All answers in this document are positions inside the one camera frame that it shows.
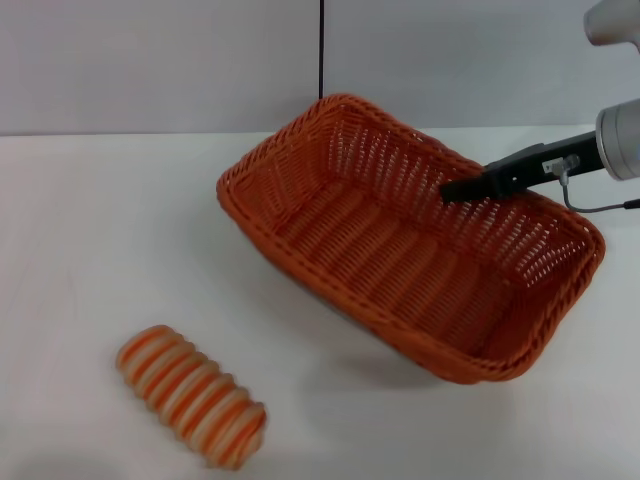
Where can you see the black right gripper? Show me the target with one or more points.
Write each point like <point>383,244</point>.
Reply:
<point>545,162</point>

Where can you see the orange woven plastic basket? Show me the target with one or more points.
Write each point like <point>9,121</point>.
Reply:
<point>380,260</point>

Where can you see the black vertical wall strip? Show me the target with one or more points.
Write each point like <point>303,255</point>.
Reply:
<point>320,50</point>

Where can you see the orange white striped bread toy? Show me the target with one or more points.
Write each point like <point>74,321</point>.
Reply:
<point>192,395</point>

